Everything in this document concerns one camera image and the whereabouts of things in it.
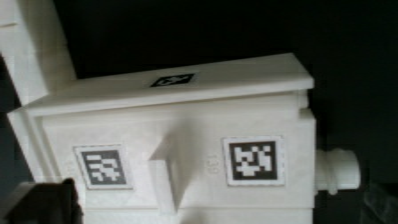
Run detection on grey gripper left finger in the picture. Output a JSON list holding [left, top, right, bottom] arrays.
[[0, 178, 84, 224]]

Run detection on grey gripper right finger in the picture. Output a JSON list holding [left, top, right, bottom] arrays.
[[361, 183, 398, 224]]

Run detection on white cabinet body box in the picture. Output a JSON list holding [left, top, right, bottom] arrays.
[[6, 52, 319, 224]]

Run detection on white cabinet door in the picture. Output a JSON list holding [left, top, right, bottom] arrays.
[[178, 96, 361, 224], [43, 114, 178, 224]]

